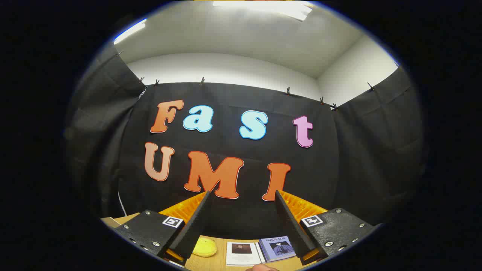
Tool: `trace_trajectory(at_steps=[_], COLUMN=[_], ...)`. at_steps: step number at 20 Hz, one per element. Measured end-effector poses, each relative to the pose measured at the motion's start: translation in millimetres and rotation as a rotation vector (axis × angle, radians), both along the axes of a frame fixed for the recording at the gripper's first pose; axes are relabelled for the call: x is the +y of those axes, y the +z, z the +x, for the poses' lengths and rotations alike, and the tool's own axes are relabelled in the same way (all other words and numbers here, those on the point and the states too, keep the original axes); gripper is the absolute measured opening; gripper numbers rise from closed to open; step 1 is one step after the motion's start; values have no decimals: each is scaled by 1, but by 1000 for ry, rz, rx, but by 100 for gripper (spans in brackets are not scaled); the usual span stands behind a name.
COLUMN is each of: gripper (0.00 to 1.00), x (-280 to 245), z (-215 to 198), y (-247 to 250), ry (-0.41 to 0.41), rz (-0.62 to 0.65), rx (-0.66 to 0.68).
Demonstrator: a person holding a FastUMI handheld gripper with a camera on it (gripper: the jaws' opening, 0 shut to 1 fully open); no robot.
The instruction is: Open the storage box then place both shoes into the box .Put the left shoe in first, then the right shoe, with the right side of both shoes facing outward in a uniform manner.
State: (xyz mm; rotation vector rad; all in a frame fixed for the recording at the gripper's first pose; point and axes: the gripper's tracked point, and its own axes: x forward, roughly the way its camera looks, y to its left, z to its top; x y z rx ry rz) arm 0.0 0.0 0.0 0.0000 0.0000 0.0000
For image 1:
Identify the blue portrait book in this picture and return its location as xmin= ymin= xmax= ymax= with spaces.
xmin=258 ymin=236 xmax=297 ymax=263

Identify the yellow plush cushion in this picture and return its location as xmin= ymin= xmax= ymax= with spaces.
xmin=192 ymin=237 xmax=218 ymax=257

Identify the ceiling light panel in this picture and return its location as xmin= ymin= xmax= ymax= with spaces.
xmin=213 ymin=0 xmax=313 ymax=21
xmin=113 ymin=19 xmax=147 ymax=45

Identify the white portrait book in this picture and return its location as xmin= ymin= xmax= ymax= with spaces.
xmin=226 ymin=241 xmax=262 ymax=266

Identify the thin white cord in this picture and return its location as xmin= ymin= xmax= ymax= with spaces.
xmin=117 ymin=190 xmax=128 ymax=217

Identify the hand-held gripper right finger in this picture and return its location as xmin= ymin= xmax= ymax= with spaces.
xmin=274 ymin=190 xmax=377 ymax=266

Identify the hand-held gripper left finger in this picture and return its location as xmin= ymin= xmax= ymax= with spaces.
xmin=114 ymin=190 xmax=211 ymax=266

